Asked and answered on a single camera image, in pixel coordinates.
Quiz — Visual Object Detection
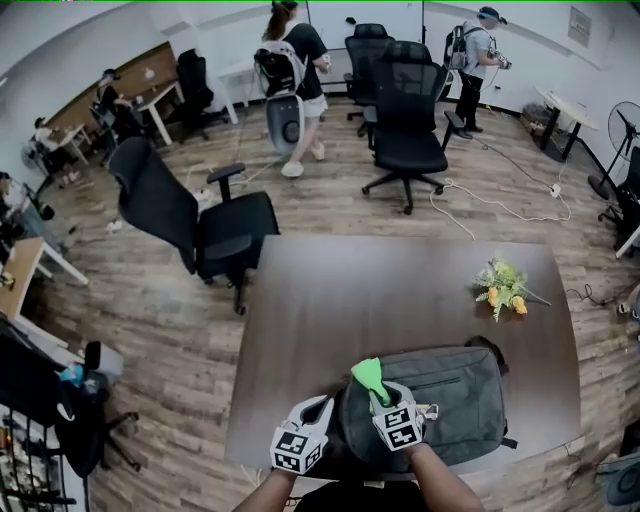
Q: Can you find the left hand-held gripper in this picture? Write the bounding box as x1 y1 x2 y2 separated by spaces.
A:
270 395 336 475

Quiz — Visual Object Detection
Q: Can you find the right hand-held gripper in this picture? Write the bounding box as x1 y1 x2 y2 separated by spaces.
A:
368 381 428 453

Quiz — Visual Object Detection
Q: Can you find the green cloth item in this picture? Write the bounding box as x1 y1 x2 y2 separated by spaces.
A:
350 356 396 409

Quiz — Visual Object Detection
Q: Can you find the grey backpack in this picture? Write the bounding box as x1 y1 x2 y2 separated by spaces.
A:
338 335 519 469

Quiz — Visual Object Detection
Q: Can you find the person's right forearm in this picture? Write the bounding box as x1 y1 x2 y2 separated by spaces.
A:
407 442 485 512

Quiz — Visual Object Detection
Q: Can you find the person's left forearm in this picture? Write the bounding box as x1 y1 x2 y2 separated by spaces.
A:
232 464 301 512

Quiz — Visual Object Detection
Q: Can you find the person's black shirt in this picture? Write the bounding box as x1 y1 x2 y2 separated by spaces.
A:
293 477 426 512

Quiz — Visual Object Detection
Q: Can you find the yellow artificial flower bouquet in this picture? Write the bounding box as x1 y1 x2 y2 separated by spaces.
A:
472 252 553 324

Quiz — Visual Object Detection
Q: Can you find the light grey bin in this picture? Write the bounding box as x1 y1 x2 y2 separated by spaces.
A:
84 341 125 377

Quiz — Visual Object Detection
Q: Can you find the black chair with white mark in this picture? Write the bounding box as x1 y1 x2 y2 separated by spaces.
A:
49 339 144 476

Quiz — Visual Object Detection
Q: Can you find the black solid-back office chair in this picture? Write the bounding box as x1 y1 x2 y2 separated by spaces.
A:
107 135 281 316

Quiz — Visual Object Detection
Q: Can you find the dark metal railing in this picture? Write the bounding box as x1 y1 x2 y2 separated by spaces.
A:
0 404 79 512

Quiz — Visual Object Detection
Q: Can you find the grey white back-worn rig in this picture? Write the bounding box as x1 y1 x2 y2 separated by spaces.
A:
253 42 307 154
443 24 474 71

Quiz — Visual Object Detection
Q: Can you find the black mesh office chair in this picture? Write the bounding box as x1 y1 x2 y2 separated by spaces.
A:
360 40 465 216
343 22 396 121

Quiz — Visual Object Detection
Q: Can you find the white desk with wooden top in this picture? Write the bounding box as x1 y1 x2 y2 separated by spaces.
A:
0 235 90 321

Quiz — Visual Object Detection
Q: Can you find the round light table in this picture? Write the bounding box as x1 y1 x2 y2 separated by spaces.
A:
533 85 600 162

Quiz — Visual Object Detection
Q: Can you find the black standing fan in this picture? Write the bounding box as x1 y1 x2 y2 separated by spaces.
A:
588 101 640 201

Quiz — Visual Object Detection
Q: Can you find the small white table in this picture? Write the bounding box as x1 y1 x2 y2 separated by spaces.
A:
49 124 91 166

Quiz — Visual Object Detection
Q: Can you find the whiteboard on stand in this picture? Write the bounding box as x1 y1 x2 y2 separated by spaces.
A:
304 0 426 51

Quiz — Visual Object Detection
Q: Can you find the white floor power cable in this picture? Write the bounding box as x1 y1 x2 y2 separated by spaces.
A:
430 177 572 241

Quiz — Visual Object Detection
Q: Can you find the black floor cable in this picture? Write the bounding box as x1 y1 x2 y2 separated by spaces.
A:
564 283 626 307

